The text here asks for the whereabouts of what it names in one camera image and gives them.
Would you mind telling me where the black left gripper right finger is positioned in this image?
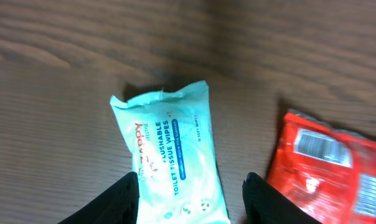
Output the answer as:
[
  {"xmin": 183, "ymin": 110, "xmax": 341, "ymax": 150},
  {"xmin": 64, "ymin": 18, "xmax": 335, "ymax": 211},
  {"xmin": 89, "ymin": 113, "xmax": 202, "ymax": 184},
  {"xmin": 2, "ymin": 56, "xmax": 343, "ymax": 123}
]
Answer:
[{"xmin": 242, "ymin": 172, "xmax": 319, "ymax": 224}]

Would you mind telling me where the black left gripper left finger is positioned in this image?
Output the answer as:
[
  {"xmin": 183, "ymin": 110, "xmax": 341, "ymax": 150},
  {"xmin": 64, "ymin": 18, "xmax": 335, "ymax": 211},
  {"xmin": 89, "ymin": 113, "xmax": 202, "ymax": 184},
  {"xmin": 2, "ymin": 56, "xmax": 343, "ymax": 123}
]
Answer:
[{"xmin": 59, "ymin": 172, "xmax": 139, "ymax": 224}]

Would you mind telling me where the orange snack packet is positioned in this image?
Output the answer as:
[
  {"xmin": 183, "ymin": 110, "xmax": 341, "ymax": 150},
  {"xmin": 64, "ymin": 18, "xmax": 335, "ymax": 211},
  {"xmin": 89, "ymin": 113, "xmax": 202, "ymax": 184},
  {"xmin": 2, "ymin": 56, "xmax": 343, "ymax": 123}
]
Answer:
[{"xmin": 267, "ymin": 110, "xmax": 376, "ymax": 223}]

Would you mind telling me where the mint green wipes pack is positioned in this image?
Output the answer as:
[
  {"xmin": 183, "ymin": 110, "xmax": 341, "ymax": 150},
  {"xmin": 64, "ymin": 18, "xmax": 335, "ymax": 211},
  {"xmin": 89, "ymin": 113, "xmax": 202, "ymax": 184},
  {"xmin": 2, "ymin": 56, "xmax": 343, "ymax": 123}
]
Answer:
[{"xmin": 110, "ymin": 81, "xmax": 230, "ymax": 223}]

